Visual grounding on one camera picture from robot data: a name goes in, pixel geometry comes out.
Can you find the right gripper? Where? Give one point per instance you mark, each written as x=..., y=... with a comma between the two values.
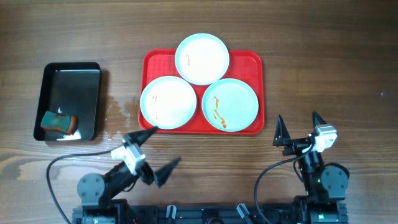
x=283, y=135

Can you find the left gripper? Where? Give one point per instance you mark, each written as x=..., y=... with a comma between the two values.
x=145, y=169

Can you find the white plate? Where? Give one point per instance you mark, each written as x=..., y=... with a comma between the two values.
x=230, y=105
x=202, y=59
x=168, y=102

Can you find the green orange sponge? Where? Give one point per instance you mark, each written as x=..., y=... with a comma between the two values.
x=56, y=122

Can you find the white plate top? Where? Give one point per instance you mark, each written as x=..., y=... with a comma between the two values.
x=202, y=59

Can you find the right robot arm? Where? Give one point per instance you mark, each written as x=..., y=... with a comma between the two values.
x=324, y=183

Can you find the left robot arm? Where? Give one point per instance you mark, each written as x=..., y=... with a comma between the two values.
x=97, y=190

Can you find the red plastic tray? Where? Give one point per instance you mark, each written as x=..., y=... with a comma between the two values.
x=244, y=65

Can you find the black rectangular basin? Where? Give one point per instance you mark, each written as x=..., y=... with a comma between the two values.
x=70, y=89

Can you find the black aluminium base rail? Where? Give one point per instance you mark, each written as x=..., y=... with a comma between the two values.
x=294, y=213

